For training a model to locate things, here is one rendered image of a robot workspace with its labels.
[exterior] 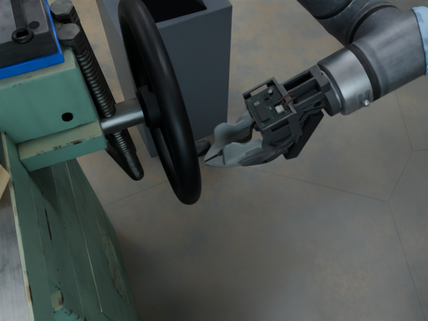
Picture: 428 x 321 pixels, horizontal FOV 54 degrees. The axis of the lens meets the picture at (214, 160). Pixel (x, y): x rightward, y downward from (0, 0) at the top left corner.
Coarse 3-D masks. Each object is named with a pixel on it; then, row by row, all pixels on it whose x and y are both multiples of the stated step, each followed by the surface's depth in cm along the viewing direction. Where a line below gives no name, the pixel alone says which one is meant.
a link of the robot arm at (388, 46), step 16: (384, 16) 59; (400, 16) 59; (416, 16) 57; (368, 32) 60; (384, 32) 57; (400, 32) 56; (416, 32) 56; (352, 48) 58; (368, 48) 57; (384, 48) 56; (400, 48) 56; (416, 48) 56; (368, 64) 56; (384, 64) 56; (400, 64) 56; (416, 64) 57; (384, 80) 57; (400, 80) 58
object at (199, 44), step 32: (96, 0) 121; (224, 0) 109; (160, 32) 104; (192, 32) 109; (224, 32) 114; (128, 64) 108; (192, 64) 119; (224, 64) 125; (128, 96) 141; (192, 96) 130; (224, 96) 138; (192, 128) 144
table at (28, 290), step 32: (96, 128) 48; (0, 160) 42; (32, 160) 47; (64, 160) 49; (0, 224) 39; (32, 224) 43; (0, 256) 37; (32, 256) 40; (0, 288) 36; (32, 288) 37; (0, 320) 34; (32, 320) 35
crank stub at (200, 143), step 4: (204, 140) 67; (196, 144) 66; (200, 144) 66; (204, 144) 66; (208, 144) 67; (196, 148) 66; (200, 148) 66; (204, 148) 66; (208, 148) 67; (200, 152) 66; (204, 152) 67; (200, 156) 67
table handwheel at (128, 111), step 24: (120, 0) 51; (120, 24) 59; (144, 24) 45; (144, 48) 44; (144, 72) 67; (168, 72) 44; (144, 96) 55; (168, 96) 44; (120, 120) 55; (144, 120) 56; (168, 120) 44; (168, 144) 56; (192, 144) 46; (168, 168) 66; (192, 168) 47; (192, 192) 51
